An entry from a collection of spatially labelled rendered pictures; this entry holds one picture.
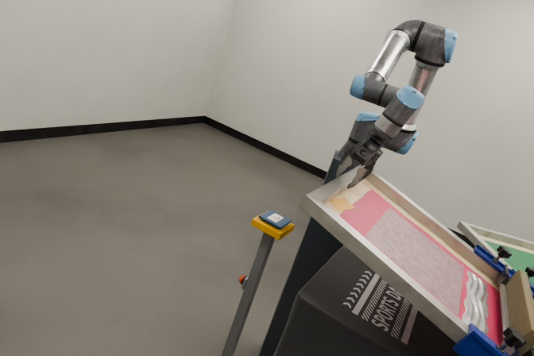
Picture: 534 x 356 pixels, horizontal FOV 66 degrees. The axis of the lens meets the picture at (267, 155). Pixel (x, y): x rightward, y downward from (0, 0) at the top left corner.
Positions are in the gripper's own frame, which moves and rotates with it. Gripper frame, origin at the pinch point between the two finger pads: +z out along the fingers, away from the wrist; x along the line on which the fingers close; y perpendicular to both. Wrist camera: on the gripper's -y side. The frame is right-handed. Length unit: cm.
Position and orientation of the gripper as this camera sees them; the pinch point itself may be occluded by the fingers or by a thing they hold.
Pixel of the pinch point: (343, 181)
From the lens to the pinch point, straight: 135.2
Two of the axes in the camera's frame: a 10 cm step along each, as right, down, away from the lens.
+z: -5.1, 7.7, 3.9
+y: 4.6, -1.3, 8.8
